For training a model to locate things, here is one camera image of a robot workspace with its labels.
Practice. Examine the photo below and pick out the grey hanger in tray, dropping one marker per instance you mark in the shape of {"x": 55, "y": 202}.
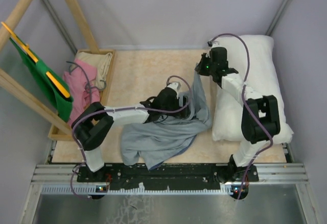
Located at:
{"x": 88, "y": 86}

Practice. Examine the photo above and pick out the white pillow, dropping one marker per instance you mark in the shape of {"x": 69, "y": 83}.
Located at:
{"x": 254, "y": 63}

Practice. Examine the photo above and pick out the aluminium frame rail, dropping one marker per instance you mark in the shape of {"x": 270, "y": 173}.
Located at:
{"x": 275, "y": 21}

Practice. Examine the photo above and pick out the pink garment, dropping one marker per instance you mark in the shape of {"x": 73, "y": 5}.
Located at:
{"x": 76, "y": 83}

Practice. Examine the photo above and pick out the yellow plastic hanger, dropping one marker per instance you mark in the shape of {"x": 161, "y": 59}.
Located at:
{"x": 27, "y": 50}

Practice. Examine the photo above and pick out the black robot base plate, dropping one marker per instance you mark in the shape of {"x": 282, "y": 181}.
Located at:
{"x": 168, "y": 176}

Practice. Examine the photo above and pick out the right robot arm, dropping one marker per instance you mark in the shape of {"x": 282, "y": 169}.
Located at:
{"x": 260, "y": 117}

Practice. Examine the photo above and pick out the beige cloth in tray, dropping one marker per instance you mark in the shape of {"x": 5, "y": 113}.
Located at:
{"x": 97, "y": 65}

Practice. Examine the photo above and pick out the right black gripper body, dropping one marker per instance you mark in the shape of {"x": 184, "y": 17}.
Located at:
{"x": 206, "y": 67}

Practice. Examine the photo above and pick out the light blue pillowcase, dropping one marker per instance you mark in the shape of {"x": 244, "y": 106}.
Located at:
{"x": 156, "y": 142}

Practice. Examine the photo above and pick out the white cable duct strip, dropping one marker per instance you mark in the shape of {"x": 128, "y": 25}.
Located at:
{"x": 82, "y": 190}

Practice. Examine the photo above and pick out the green shirt on hanger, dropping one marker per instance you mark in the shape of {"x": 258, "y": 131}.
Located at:
{"x": 53, "y": 86}

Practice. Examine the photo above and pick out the wooden tray box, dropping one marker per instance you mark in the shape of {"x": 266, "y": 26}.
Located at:
{"x": 104, "y": 94}

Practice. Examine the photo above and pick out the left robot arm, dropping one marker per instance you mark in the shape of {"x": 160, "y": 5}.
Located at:
{"x": 92, "y": 126}

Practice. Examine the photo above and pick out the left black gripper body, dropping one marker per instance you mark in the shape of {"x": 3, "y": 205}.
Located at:
{"x": 174, "y": 103}

